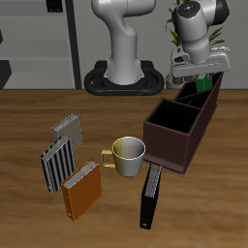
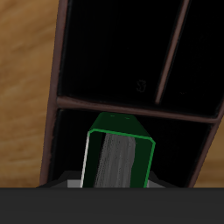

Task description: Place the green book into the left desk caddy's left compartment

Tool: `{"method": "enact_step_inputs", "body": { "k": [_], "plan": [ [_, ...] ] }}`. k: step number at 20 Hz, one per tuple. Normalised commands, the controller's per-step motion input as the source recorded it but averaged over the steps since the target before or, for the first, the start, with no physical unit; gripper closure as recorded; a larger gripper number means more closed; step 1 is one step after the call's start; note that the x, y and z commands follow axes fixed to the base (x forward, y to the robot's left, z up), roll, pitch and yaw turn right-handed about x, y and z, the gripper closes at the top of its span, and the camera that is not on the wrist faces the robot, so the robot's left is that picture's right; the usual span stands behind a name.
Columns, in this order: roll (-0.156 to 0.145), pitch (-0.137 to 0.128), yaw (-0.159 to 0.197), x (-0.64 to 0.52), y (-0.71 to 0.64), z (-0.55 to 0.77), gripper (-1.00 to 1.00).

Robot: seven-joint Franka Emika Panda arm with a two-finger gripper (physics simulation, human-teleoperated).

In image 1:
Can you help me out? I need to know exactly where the dark brown desk caddy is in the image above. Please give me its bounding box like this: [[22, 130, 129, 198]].
[[142, 71, 225, 177]]

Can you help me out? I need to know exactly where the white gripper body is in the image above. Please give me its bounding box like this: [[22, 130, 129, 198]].
[[170, 46, 233, 78]]

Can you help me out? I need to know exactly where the orange book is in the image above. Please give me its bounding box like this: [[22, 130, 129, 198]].
[[60, 158, 103, 223]]

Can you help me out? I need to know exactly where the green book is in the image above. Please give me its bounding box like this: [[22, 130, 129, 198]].
[[194, 73, 214, 93]]

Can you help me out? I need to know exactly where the grey book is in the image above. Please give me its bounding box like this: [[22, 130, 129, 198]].
[[51, 112, 84, 150]]

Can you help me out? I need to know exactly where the green pot plant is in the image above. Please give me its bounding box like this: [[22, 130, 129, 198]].
[[165, 0, 227, 91]]

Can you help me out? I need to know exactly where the black and white striped book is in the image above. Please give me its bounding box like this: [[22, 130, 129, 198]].
[[39, 134, 78, 195]]

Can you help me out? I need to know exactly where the white shelf unit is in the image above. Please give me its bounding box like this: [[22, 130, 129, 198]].
[[0, 0, 82, 90]]

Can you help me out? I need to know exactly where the white and yellow mug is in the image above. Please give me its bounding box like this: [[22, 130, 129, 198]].
[[100, 136, 147, 178]]

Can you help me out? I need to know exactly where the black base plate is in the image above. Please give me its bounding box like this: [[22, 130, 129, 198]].
[[83, 60, 166, 97]]

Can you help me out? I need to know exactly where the black box on shelf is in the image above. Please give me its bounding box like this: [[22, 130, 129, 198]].
[[46, 0, 64, 14]]

